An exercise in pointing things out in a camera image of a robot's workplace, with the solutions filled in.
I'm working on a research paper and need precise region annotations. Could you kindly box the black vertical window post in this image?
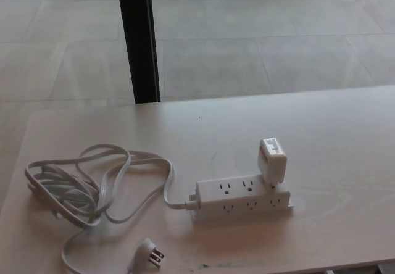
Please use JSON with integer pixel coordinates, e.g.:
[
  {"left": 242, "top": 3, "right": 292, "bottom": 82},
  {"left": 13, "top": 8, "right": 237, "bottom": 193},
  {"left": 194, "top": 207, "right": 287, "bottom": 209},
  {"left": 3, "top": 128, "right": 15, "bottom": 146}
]
[{"left": 115, "top": 0, "right": 161, "bottom": 104}]

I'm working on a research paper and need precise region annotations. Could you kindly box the white flat power cord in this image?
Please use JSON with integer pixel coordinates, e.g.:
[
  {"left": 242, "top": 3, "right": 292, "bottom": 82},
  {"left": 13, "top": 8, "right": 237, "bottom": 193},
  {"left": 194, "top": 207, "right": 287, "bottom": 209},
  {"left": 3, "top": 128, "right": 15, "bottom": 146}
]
[{"left": 23, "top": 144, "right": 196, "bottom": 274}]

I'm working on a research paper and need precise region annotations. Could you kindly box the white power strip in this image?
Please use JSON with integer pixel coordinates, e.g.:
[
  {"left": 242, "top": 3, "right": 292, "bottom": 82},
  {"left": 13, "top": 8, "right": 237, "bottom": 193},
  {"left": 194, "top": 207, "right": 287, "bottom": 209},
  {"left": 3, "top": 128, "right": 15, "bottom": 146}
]
[{"left": 188, "top": 179, "right": 296, "bottom": 223}]

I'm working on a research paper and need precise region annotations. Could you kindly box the white angled wall plug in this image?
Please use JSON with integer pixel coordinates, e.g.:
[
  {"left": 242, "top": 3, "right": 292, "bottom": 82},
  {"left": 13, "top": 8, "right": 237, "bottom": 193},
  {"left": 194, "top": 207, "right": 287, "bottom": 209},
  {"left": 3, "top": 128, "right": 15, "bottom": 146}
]
[{"left": 126, "top": 237, "right": 164, "bottom": 273}]

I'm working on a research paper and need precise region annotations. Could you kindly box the white charger plug adapter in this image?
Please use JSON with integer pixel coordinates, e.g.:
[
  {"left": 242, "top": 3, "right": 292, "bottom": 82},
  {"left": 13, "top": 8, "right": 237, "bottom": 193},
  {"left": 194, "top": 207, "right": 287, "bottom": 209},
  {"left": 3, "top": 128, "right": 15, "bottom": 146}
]
[{"left": 257, "top": 137, "right": 289, "bottom": 186}]

